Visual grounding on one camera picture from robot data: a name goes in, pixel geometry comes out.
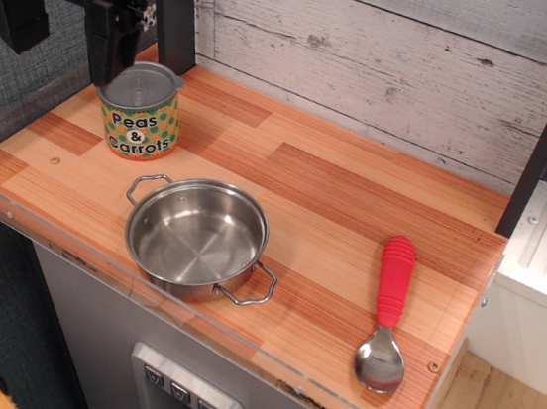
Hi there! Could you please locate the red handled metal spoon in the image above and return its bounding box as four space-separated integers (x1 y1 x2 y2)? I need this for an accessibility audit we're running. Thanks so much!
354 235 416 394

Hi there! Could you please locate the stainless steel pot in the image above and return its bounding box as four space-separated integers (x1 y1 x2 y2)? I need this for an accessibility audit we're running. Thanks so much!
125 174 278 306

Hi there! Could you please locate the peas and carrots toy can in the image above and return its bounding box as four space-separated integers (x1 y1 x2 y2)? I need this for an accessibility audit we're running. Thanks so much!
97 61 184 161

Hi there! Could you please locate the clear acrylic edge guard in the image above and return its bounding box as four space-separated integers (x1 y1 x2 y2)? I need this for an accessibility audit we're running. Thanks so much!
0 194 364 409

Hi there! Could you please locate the grey ice dispenser panel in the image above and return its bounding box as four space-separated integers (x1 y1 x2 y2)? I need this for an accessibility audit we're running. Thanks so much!
131 342 244 409

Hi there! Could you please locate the dark grey left post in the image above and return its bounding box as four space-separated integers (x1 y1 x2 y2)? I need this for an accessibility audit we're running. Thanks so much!
156 0 196 74

